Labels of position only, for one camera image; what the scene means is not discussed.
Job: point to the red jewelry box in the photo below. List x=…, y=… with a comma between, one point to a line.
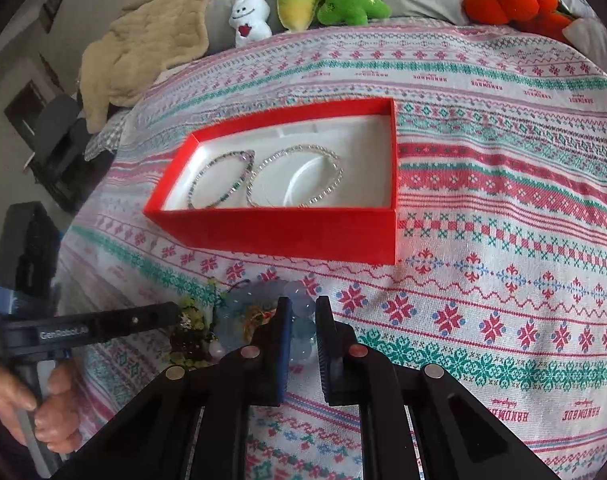
x=283, y=235

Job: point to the black chair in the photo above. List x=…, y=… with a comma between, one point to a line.
x=58, y=150

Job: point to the dark wall picture frame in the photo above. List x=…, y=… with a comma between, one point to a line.
x=25, y=105
x=50, y=7

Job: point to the grey checked cloth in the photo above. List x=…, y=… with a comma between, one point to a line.
x=108, y=135

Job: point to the beige quilted blanket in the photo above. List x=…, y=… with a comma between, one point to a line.
x=153, y=35

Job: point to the red orange plush toy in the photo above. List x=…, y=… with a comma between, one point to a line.
x=508, y=2

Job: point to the person's left hand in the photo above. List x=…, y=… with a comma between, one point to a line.
x=58, y=420

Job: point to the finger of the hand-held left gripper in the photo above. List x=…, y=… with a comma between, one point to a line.
x=108, y=322

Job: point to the white rabbit plush toy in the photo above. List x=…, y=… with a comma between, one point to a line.
x=248, y=15

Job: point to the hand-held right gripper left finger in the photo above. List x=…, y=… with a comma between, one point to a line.
x=285, y=340

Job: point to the white deer print pillow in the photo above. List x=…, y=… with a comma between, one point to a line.
x=583, y=35

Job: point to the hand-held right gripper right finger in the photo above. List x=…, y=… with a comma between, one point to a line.
x=322, y=345

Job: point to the patterned printed blanket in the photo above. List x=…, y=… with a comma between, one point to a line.
x=483, y=185

